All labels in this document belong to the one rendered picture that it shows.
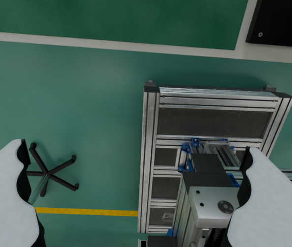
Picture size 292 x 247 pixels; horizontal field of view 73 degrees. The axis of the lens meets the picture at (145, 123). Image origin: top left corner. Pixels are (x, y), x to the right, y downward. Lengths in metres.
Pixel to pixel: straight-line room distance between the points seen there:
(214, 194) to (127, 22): 0.45
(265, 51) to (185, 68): 0.78
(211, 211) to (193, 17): 0.43
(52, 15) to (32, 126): 1.19
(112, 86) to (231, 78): 0.78
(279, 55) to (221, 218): 0.42
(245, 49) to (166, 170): 1.01
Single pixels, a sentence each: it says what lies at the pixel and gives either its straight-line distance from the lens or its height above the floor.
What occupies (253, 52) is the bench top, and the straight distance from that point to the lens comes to 0.58.
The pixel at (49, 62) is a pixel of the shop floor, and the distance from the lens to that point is 1.41.
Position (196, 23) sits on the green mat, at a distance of 0.52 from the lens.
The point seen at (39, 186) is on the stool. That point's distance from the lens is 1.70.
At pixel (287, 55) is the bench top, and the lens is 0.63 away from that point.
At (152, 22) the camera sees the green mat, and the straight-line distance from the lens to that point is 0.51.
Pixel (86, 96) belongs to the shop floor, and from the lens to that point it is 1.40.
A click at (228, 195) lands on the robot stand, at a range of 0.54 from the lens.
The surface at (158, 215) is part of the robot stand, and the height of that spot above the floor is 0.21.
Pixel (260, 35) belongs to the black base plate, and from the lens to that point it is 0.56.
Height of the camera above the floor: 1.26
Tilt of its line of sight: 61 degrees down
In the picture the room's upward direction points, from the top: 178 degrees clockwise
